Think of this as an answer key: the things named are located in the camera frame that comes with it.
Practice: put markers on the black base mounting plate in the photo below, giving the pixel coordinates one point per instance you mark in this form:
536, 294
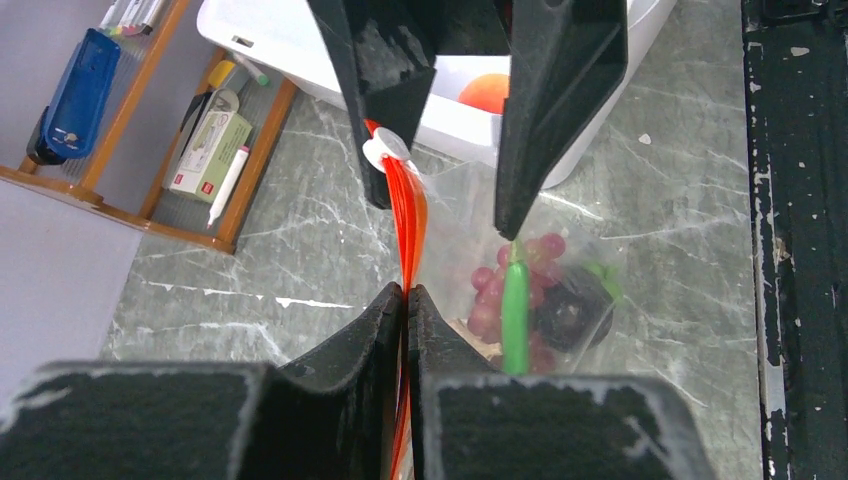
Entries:
795, 74

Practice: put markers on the blue stapler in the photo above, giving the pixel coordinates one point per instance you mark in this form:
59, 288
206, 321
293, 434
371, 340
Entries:
68, 127

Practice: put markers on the green bean pod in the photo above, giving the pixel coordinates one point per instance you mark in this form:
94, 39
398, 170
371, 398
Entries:
515, 307

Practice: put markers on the red grape bunch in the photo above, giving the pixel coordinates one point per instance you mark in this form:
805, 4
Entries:
484, 319

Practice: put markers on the green tipped white marker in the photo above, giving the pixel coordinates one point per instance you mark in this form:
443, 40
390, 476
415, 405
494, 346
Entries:
254, 71

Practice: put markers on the large orange peach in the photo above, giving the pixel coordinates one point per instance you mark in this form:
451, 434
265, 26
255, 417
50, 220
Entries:
487, 93

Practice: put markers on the white pen on shelf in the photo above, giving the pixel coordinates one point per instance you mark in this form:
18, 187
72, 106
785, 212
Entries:
227, 185

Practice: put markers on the coloured marker pen pack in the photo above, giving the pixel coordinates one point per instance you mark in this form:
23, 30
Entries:
128, 18

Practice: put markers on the brown longan twig bunch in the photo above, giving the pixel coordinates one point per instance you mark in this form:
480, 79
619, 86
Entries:
488, 351

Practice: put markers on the yellow item lower shelf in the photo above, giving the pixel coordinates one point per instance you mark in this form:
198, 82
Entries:
220, 72

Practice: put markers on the clear zip top bag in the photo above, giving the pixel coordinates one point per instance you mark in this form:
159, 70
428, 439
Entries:
444, 231

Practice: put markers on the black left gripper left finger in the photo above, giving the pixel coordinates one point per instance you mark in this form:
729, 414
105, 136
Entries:
326, 415

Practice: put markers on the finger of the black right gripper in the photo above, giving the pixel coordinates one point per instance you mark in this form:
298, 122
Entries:
385, 67
567, 58

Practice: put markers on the white red box lower shelf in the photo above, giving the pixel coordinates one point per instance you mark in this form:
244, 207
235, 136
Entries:
208, 155

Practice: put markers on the dark purple mangosteen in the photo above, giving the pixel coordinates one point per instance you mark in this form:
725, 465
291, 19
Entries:
578, 311

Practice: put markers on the white plastic bin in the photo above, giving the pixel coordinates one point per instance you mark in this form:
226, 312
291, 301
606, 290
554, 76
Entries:
445, 75

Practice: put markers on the wooden shelf rack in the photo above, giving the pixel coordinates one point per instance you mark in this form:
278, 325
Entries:
124, 178

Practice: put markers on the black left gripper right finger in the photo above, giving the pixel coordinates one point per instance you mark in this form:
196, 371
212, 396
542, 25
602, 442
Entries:
469, 421

